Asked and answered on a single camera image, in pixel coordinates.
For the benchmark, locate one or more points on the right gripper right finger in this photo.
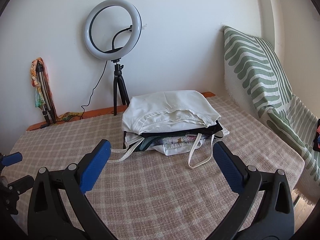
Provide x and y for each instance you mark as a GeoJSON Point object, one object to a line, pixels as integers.
{"type": "Point", "coordinates": [263, 208]}

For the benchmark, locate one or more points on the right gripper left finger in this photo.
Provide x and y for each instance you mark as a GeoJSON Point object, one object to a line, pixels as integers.
{"type": "Point", "coordinates": [59, 208]}

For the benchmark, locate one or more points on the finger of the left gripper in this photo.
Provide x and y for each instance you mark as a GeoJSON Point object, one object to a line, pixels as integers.
{"type": "Point", "coordinates": [8, 160]}

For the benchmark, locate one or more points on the white t-shirt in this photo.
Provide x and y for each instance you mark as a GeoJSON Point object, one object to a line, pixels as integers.
{"type": "Point", "coordinates": [170, 111]}

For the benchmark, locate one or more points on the black power adapter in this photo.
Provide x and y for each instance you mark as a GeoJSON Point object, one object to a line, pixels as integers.
{"type": "Point", "coordinates": [44, 125]}

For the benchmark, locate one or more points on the grey folded tripod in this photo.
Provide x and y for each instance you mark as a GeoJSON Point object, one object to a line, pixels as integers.
{"type": "Point", "coordinates": [47, 108]}

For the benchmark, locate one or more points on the colourful floral scarf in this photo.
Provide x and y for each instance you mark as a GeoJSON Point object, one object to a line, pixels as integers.
{"type": "Point", "coordinates": [39, 100]}

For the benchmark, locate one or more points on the pink plaid bed blanket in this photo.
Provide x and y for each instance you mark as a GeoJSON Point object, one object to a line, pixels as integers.
{"type": "Point", "coordinates": [150, 195]}

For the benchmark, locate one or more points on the black folded garment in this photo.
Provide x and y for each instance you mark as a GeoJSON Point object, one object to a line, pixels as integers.
{"type": "Point", "coordinates": [168, 138]}

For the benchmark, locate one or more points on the orange floral bed sheet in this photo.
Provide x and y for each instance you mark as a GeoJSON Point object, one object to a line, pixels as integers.
{"type": "Point", "coordinates": [99, 112]}

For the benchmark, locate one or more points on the white cloth tote bag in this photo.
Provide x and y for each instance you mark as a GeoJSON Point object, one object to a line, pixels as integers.
{"type": "Point", "coordinates": [168, 150]}

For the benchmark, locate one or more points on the green striped cushion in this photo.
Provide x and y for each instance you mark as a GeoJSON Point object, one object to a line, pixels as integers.
{"type": "Point", "coordinates": [256, 81]}

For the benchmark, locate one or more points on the black ring light tripod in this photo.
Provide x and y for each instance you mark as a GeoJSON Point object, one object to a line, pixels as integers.
{"type": "Point", "coordinates": [119, 86]}

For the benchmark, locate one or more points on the white ring light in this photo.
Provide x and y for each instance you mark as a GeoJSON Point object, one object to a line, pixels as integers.
{"type": "Point", "coordinates": [112, 29]}

